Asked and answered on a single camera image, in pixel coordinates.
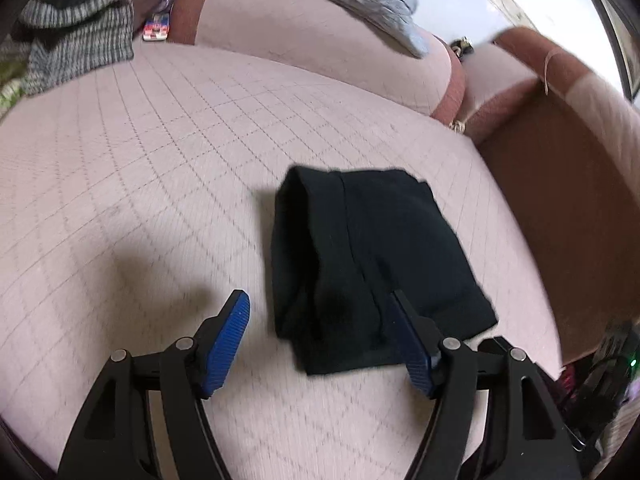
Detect colourful printed packet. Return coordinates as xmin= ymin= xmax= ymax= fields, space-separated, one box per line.
xmin=142 ymin=0 xmax=187 ymax=43

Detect black pants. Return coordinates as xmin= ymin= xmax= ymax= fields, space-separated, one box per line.
xmin=271 ymin=164 xmax=499 ymax=377

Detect beige cord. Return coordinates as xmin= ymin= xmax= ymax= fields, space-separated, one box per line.
xmin=542 ymin=49 xmax=568 ymax=97

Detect green patterned cloth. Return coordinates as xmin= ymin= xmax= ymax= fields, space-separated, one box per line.
xmin=0 ymin=57 xmax=32 ymax=123

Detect grey checked garment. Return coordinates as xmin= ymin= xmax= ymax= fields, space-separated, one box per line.
xmin=0 ymin=0 xmax=137 ymax=97

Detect pink quilted sofa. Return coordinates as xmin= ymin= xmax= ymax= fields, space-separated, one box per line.
xmin=0 ymin=0 xmax=640 ymax=480

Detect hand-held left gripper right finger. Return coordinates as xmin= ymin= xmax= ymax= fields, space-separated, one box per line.
xmin=391 ymin=290 xmax=583 ymax=480

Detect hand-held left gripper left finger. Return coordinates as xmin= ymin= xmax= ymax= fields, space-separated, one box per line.
xmin=57 ymin=289 xmax=252 ymax=480

